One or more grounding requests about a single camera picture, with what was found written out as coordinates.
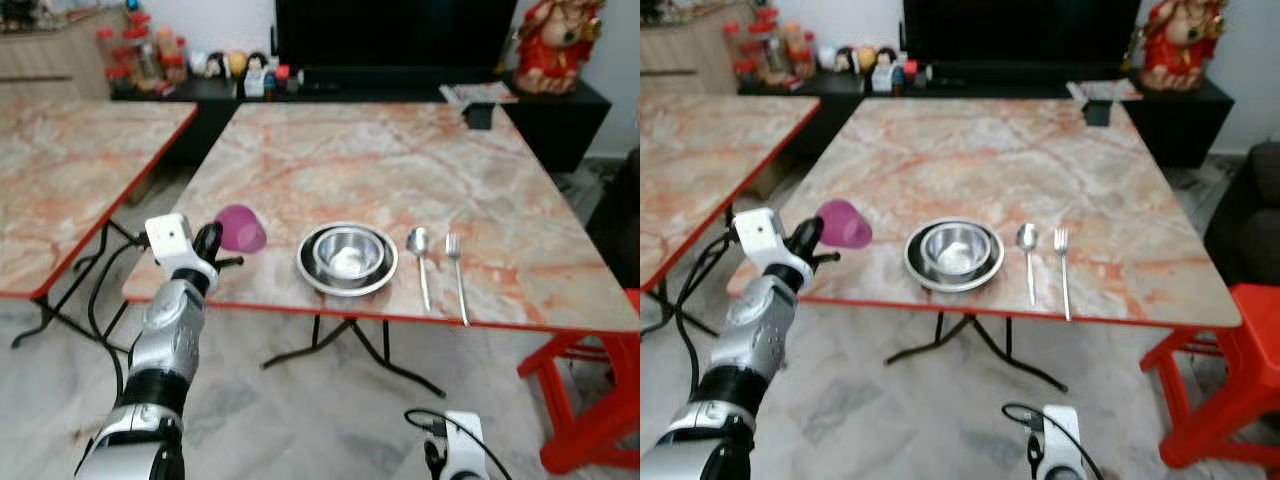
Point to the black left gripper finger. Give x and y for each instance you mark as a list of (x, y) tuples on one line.
[(208, 240), (827, 258), (806, 235), (230, 263)]

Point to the purple plastic cup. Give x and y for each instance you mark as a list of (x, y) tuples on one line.
[(243, 230), (847, 224)]

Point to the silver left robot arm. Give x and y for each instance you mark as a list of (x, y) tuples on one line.
[(750, 335), (165, 335)]

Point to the stainless steel plate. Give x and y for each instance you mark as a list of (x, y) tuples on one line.
[(912, 260), (305, 265)]

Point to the stainless steel bowl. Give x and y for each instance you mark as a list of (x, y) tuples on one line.
[(350, 255), (957, 250)]

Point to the black and white box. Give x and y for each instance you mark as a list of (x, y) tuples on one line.
[(887, 79), (258, 84)]

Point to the small red-lid jar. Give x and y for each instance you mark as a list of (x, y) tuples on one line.
[(120, 80), (805, 58), (746, 75), (178, 62)]

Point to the black round figurine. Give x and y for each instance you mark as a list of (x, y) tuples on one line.
[(887, 57), (259, 62), (217, 65), (845, 60)]

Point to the white round figurine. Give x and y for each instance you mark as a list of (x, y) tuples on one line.
[(826, 59), (199, 64)]

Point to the red plastic stool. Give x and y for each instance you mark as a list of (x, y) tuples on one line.
[(600, 400), (1250, 360)]

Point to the yellow round figurine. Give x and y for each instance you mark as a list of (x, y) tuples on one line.
[(237, 64), (866, 58)]

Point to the tall clear red-lid jar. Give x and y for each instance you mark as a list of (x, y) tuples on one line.
[(145, 55), (770, 50)]

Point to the stainless steel fork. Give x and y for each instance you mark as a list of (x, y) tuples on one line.
[(1064, 270), (458, 275)]

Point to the stainless steel spoon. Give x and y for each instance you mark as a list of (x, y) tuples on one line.
[(1027, 236), (418, 240)]

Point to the orange-lid clear jar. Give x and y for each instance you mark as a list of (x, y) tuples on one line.
[(793, 38), (166, 44)]

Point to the medium clear red-lid jar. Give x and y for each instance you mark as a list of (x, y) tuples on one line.
[(107, 48), (733, 44)]

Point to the light wooden drawer cabinet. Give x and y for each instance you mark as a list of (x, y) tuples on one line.
[(50, 60), (685, 55)]

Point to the black television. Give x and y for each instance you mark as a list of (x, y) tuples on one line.
[(395, 35), (1020, 32)]

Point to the small black cup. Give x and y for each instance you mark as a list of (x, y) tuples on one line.
[(1098, 112), (480, 116)]

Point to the printed magazine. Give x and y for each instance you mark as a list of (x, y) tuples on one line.
[(1103, 90), (478, 93)]

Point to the red and gold statue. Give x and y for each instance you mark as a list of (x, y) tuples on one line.
[(555, 50), (1185, 45)]

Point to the dark sofa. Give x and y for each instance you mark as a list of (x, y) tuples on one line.
[(1250, 215)]

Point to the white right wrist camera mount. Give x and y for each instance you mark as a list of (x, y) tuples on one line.
[(465, 442), (1063, 440)]

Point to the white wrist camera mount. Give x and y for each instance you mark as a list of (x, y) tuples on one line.
[(172, 245), (465, 442), (765, 240), (1063, 440)]

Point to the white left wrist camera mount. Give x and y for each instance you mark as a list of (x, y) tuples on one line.
[(172, 245), (765, 240)]

